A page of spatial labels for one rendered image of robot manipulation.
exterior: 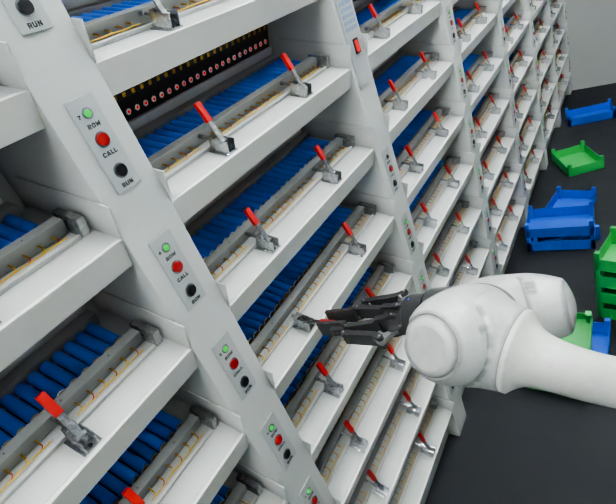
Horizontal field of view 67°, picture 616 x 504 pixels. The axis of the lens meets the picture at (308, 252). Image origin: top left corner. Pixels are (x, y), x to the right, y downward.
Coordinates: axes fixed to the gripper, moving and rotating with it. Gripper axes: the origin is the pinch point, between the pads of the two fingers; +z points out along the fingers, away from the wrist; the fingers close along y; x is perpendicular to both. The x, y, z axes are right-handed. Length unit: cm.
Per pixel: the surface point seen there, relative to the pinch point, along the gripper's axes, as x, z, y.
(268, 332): 3.8, 11.8, -6.5
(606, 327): -97, -17, 103
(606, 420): -102, -18, 64
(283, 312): 3.9, 12.0, -0.6
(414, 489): -78, 24, 13
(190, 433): 3.0, 12.8, -30.3
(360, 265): -1.8, 6.9, 22.4
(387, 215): -0.8, 8.5, 44.2
